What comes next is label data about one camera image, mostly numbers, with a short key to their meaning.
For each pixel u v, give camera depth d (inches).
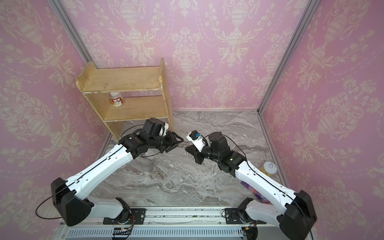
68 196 15.3
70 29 30.1
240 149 23.7
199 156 25.2
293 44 32.0
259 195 31.0
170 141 25.5
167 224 28.8
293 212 15.0
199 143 24.7
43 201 15.1
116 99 35.6
